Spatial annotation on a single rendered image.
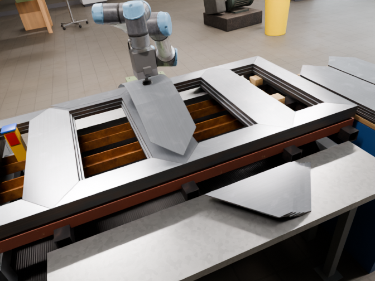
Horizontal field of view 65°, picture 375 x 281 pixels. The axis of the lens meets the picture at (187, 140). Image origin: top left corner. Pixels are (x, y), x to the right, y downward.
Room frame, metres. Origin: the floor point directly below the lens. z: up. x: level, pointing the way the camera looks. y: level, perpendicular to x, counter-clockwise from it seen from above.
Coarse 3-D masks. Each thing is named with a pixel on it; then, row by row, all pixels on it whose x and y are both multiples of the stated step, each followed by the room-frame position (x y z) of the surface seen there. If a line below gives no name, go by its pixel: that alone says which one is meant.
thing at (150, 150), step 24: (240, 72) 1.59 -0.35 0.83; (264, 72) 1.51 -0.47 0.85; (120, 96) 1.39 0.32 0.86; (216, 96) 1.33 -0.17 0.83; (312, 96) 1.16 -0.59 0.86; (72, 120) 1.22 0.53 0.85; (240, 120) 1.09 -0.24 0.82; (336, 120) 1.00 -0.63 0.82; (0, 144) 1.14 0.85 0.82; (144, 144) 0.96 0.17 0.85; (192, 144) 0.90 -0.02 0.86; (264, 144) 0.89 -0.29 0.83; (192, 168) 0.80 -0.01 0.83; (120, 192) 0.72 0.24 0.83; (48, 216) 0.64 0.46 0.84
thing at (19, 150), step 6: (12, 132) 1.14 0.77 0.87; (18, 132) 1.18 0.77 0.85; (6, 138) 1.13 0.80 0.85; (18, 138) 1.14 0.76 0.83; (18, 144) 1.14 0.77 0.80; (24, 144) 1.17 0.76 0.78; (12, 150) 1.13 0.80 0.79; (18, 150) 1.13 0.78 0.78; (24, 150) 1.14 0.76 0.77; (18, 156) 1.13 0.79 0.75; (24, 156) 1.14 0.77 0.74
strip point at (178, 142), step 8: (192, 128) 0.91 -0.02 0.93; (168, 136) 0.87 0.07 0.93; (176, 136) 0.88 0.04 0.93; (184, 136) 0.88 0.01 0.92; (160, 144) 0.84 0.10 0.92; (168, 144) 0.84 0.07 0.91; (176, 144) 0.85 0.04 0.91; (184, 144) 0.85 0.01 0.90; (176, 152) 0.82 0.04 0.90; (184, 152) 0.82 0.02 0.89
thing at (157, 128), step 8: (176, 112) 0.96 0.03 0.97; (184, 112) 0.97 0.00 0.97; (152, 120) 0.93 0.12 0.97; (160, 120) 0.93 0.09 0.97; (168, 120) 0.93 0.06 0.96; (176, 120) 0.93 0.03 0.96; (184, 120) 0.93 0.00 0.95; (192, 120) 0.94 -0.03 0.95; (152, 128) 0.90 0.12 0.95; (160, 128) 0.90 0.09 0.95; (168, 128) 0.90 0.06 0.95; (176, 128) 0.90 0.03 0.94; (184, 128) 0.90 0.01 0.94; (152, 136) 0.87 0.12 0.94; (160, 136) 0.87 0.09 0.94
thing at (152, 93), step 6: (162, 84) 1.10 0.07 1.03; (168, 84) 1.10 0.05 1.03; (138, 90) 1.07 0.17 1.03; (144, 90) 1.07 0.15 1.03; (150, 90) 1.07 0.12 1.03; (156, 90) 1.07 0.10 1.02; (162, 90) 1.06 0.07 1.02; (168, 90) 1.06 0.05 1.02; (174, 90) 1.06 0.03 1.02; (132, 96) 1.03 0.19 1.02; (138, 96) 1.03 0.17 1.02; (144, 96) 1.03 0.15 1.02; (150, 96) 1.03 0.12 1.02; (156, 96) 1.03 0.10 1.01; (162, 96) 1.03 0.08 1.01; (138, 102) 1.00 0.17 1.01; (144, 102) 1.00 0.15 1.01
